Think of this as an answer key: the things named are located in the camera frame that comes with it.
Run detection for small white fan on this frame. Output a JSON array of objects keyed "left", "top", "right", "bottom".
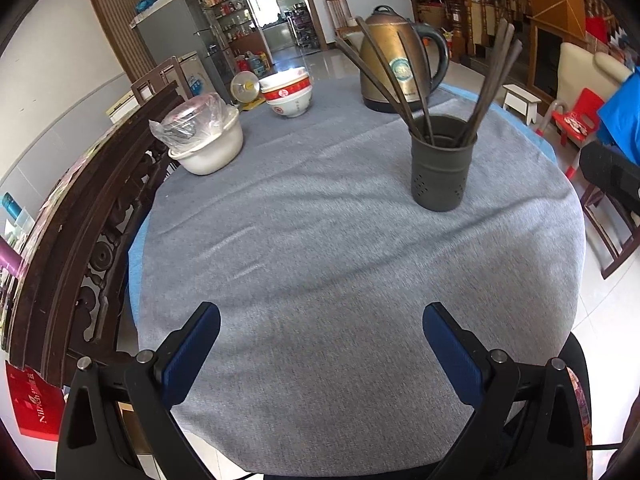
[{"left": 230, "top": 71, "right": 266, "bottom": 111}]

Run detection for wooden stair railing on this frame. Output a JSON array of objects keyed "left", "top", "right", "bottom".
[{"left": 442, "top": 0, "right": 531, "bottom": 66}]

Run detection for purple bottle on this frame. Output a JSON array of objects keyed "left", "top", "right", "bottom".
[{"left": 0, "top": 237, "right": 21, "bottom": 278}]

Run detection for clear plastic bag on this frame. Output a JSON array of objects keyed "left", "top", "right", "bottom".
[{"left": 149, "top": 92, "right": 236, "bottom": 153}]

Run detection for dark metal utensil holder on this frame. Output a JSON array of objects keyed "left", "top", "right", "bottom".
[{"left": 410, "top": 115, "right": 478, "bottom": 211}]

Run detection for white chest freezer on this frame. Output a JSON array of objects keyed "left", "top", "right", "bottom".
[{"left": 175, "top": 51, "right": 221, "bottom": 98}]

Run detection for white red-rimmed bowl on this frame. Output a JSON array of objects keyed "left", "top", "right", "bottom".
[
  {"left": 265, "top": 91, "right": 313, "bottom": 118},
  {"left": 259, "top": 66, "right": 312, "bottom": 103}
]

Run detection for red plastic chair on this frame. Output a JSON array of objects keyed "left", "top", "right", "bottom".
[{"left": 535, "top": 87, "right": 608, "bottom": 178}]

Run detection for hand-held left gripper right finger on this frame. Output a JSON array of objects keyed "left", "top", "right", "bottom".
[{"left": 422, "top": 302, "right": 593, "bottom": 480}]

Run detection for white pot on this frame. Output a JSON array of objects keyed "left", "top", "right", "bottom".
[{"left": 167, "top": 105, "right": 244, "bottom": 176}]

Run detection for dark chopstick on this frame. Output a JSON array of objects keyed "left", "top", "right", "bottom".
[
  {"left": 452, "top": 19, "right": 507, "bottom": 146},
  {"left": 457, "top": 22, "right": 516, "bottom": 147},
  {"left": 334, "top": 36, "right": 428, "bottom": 141},
  {"left": 355, "top": 16, "right": 433, "bottom": 142},
  {"left": 462, "top": 40, "right": 525, "bottom": 148},
  {"left": 450, "top": 30, "right": 502, "bottom": 143}
]

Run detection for grey tablecloth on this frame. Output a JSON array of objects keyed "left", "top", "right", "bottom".
[{"left": 135, "top": 77, "right": 587, "bottom": 476}]

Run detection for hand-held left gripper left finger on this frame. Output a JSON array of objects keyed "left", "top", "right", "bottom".
[{"left": 55, "top": 301, "right": 222, "bottom": 480}]

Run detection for cream armchair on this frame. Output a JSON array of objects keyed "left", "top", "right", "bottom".
[{"left": 555, "top": 41, "right": 633, "bottom": 116}]

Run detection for carved dark wooden bench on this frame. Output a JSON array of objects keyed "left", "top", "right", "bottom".
[{"left": 7, "top": 80, "right": 191, "bottom": 386}]

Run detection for glass shelf with bottles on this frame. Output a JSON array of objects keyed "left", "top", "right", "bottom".
[{"left": 200, "top": 0, "right": 261, "bottom": 56}]

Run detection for red paper bag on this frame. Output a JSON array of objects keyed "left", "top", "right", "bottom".
[{"left": 5, "top": 362, "right": 68, "bottom": 442}]

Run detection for blue under cloth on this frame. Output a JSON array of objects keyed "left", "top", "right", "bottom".
[{"left": 127, "top": 82, "right": 558, "bottom": 321}]

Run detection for gold electric kettle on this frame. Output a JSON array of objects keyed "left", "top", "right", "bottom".
[{"left": 357, "top": 5, "right": 450, "bottom": 112}]

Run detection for teal bottle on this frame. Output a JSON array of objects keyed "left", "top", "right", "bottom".
[{"left": 0, "top": 192, "right": 26, "bottom": 221}]

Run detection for brown wooden chair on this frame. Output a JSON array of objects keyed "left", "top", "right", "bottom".
[
  {"left": 131, "top": 56, "right": 191, "bottom": 106},
  {"left": 580, "top": 180, "right": 640, "bottom": 281},
  {"left": 326, "top": 0, "right": 362, "bottom": 43}
]

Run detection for grey refrigerator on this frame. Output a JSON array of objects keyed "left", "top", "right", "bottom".
[{"left": 131, "top": 0, "right": 236, "bottom": 81}]

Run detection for small white stool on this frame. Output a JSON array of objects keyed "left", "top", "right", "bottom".
[{"left": 501, "top": 84, "right": 542, "bottom": 126}]

